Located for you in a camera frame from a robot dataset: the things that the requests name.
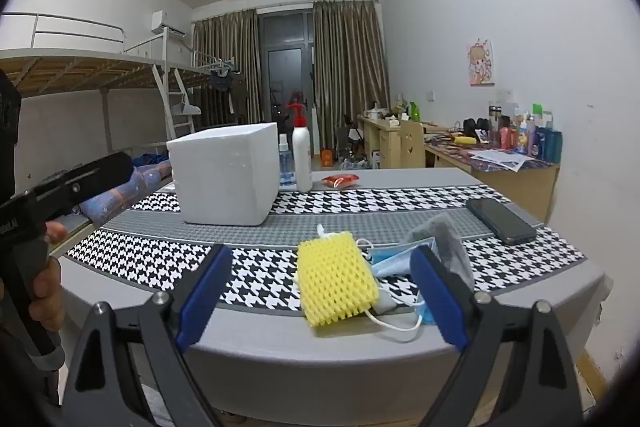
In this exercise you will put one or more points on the orange container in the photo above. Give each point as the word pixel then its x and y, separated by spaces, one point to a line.
pixel 327 158

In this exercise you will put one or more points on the white foam box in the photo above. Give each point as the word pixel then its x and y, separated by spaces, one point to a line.
pixel 225 172

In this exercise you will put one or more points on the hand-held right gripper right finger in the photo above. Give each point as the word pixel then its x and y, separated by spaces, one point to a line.
pixel 440 302

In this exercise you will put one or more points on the printed paper sheets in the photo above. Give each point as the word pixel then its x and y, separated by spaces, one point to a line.
pixel 500 159

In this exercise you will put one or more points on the white bunk bed ladder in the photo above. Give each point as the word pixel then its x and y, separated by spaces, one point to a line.
pixel 172 92

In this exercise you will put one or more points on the blue face mask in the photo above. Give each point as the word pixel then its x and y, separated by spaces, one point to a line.
pixel 392 262

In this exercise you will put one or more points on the houndstooth tablecloth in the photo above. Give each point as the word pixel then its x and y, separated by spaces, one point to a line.
pixel 260 272

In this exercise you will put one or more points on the row of toiletry bottles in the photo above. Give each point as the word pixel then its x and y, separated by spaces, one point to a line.
pixel 540 142

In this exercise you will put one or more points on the white spray bottle red top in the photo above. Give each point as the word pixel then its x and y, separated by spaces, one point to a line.
pixel 301 157

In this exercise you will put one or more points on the person's left hand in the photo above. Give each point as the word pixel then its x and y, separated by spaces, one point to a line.
pixel 50 292

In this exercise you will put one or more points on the light wooden desk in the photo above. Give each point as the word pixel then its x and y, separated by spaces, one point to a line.
pixel 380 142

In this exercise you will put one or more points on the glass balcony door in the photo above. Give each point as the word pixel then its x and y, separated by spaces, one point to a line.
pixel 287 57

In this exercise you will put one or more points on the grey cloth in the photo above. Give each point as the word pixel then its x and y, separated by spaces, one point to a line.
pixel 447 237

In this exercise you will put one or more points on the white air conditioner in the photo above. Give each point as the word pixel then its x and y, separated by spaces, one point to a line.
pixel 167 24

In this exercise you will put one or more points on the red snack packet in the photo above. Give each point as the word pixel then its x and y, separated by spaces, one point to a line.
pixel 341 180

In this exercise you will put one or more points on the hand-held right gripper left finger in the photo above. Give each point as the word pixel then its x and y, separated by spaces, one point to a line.
pixel 205 297

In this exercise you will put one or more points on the hanging dark clothes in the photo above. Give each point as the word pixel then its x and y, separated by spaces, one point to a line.
pixel 222 84

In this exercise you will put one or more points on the wooden chair with smiley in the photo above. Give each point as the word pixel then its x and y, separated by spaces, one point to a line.
pixel 411 147

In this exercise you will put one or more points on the white wall socket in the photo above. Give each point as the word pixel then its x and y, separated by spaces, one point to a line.
pixel 505 96

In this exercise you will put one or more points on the desk with patterned cover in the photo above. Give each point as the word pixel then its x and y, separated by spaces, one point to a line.
pixel 540 187

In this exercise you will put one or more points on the yellow packet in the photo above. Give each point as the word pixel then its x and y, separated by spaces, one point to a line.
pixel 465 140

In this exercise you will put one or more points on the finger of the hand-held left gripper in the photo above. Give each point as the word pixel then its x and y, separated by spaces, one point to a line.
pixel 95 174

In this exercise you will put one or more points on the black smartphone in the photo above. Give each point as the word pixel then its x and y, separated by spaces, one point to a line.
pixel 502 221

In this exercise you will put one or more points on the green bottle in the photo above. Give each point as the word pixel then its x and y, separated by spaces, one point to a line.
pixel 414 111

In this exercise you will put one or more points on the black folding chair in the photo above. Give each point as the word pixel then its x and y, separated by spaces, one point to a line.
pixel 350 134

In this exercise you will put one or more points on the black headphones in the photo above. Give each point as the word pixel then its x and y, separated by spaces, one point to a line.
pixel 477 126

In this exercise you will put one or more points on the blue checked quilt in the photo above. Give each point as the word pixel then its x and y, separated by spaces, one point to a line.
pixel 130 189

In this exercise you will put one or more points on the pink cartoon wall poster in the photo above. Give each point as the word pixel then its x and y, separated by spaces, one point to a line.
pixel 481 63

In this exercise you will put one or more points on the yellow foam net sleeve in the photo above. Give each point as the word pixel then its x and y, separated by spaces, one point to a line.
pixel 335 279

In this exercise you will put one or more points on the brown curtain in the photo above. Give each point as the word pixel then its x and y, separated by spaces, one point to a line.
pixel 225 52
pixel 350 67

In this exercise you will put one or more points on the small clear spray bottle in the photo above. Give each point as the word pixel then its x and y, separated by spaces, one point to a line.
pixel 285 167

